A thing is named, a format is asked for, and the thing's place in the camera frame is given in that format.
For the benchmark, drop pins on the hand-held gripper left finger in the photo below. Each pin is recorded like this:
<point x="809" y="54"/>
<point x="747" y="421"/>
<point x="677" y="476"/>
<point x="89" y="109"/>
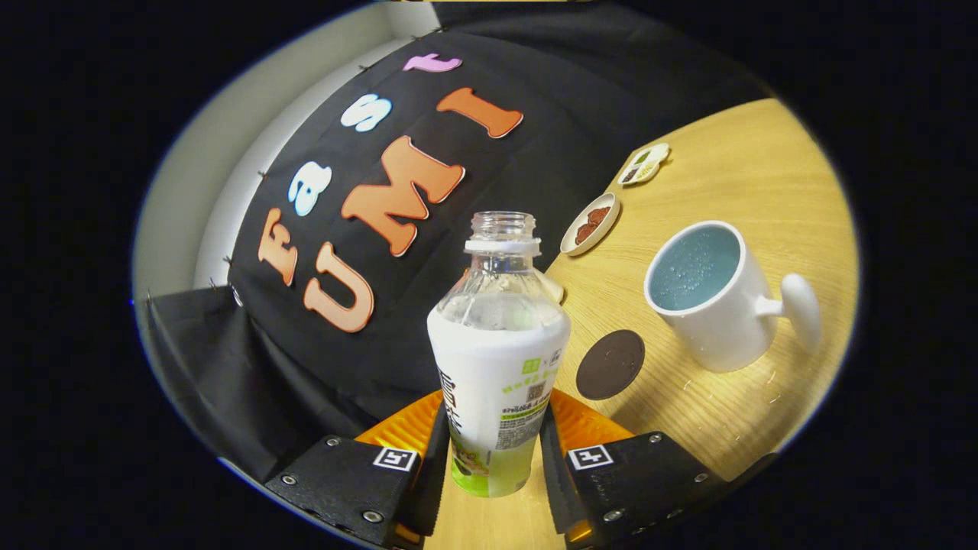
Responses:
<point x="434" y="489"/>

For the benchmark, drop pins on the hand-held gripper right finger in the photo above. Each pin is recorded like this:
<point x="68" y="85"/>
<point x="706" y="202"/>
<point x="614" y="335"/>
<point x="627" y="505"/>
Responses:
<point x="554" y="489"/>

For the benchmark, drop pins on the clear juice bottle white label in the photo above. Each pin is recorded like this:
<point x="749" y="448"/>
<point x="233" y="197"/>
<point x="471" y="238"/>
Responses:
<point x="497" y="367"/>

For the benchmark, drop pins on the dark brown round coaster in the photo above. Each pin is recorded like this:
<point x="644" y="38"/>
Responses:
<point x="610" y="365"/>

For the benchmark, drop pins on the white cup blue inside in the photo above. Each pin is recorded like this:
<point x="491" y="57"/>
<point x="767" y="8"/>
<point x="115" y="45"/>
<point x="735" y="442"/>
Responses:
<point x="726" y="336"/>

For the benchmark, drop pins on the black backdrop cloth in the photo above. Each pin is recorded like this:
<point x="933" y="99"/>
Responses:
<point x="306" y="367"/>

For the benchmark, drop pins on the white toaster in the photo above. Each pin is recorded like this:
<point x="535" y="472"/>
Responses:
<point x="552" y="287"/>

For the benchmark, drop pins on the small white plate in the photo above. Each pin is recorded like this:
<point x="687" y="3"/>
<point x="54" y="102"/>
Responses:
<point x="569" y="243"/>

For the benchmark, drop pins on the wooden table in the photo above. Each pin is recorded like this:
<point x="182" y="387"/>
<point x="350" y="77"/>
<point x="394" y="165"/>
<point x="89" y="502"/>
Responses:
<point x="726" y="168"/>

